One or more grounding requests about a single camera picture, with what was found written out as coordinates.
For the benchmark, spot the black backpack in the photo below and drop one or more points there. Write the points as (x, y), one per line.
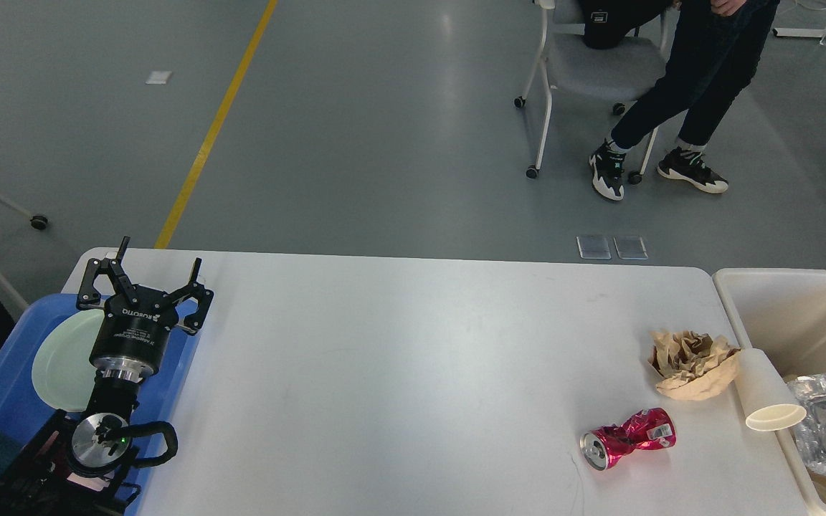
(606, 23)

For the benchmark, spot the crumpled brown napkin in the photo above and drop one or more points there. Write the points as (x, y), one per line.
(692, 366)

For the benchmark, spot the walking person's sneaker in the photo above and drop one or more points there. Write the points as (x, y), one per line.
(607, 165)
(688, 166)

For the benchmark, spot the lying white paper cup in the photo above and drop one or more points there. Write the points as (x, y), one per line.
(766, 400)

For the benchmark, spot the crushed red can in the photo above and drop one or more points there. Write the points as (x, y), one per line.
(651, 429)

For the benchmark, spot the green plate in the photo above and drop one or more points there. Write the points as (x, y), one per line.
(62, 375)

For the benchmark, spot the pink ribbed mug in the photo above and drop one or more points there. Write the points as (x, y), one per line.
(99, 475)

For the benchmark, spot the grey white office chair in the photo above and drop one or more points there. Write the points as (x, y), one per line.
(564, 62)

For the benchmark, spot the walking person's left sneaker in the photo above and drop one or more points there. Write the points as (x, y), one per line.
(688, 166)

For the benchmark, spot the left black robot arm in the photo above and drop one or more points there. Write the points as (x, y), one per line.
(36, 483)

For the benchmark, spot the walking person dark jeans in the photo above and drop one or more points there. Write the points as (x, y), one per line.
(713, 58)

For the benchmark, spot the white plastic bin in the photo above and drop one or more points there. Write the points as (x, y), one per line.
(783, 313)

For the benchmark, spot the blue plastic tray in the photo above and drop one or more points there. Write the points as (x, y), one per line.
(23, 412)

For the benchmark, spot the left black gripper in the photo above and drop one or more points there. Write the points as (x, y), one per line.
(133, 333)

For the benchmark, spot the walking person's right sneaker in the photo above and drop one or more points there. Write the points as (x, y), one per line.
(607, 165)

